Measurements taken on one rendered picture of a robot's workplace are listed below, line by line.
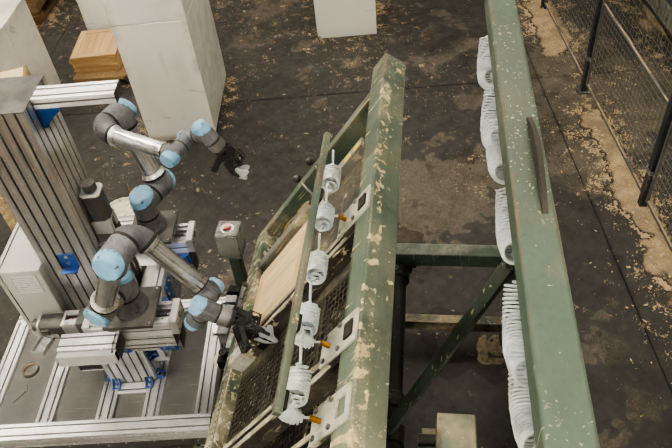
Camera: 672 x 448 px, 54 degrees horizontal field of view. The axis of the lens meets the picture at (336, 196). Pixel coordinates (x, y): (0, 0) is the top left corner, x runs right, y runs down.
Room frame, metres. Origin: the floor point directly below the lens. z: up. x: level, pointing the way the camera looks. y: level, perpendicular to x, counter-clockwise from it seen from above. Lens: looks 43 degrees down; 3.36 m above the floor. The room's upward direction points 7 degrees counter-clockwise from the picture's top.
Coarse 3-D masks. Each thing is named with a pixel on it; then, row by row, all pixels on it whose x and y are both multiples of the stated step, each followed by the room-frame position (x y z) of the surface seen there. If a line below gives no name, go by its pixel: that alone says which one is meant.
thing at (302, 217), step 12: (360, 144) 2.06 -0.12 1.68; (360, 156) 2.06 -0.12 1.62; (348, 168) 2.07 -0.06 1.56; (324, 192) 2.09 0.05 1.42; (300, 216) 2.12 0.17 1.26; (288, 228) 2.16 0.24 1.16; (300, 228) 2.11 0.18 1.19; (288, 240) 2.13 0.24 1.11; (276, 252) 2.14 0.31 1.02; (264, 264) 2.15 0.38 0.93
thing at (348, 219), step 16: (368, 192) 1.53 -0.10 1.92; (320, 208) 1.52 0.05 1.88; (352, 208) 1.55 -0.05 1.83; (352, 224) 1.48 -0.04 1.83; (336, 240) 1.56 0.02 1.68; (352, 240) 1.50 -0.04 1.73; (336, 256) 1.51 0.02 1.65; (320, 272) 1.52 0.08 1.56; (336, 272) 1.51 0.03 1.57; (304, 288) 1.54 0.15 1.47; (320, 288) 1.53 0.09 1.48; (288, 304) 1.55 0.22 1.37; (272, 320) 1.56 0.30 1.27; (288, 320) 1.55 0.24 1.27; (240, 352) 1.60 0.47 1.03; (256, 352) 1.58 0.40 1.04; (240, 368) 1.60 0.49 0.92
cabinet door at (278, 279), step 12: (300, 240) 1.99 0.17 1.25; (288, 252) 2.02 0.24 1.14; (300, 252) 1.90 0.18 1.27; (276, 264) 2.04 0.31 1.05; (288, 264) 1.93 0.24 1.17; (264, 276) 2.08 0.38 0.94; (276, 276) 1.95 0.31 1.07; (288, 276) 1.84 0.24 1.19; (264, 288) 1.98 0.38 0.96; (276, 288) 1.86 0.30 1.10; (288, 288) 1.75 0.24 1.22; (264, 300) 1.89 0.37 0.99; (276, 300) 1.77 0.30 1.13; (264, 312) 1.79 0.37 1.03
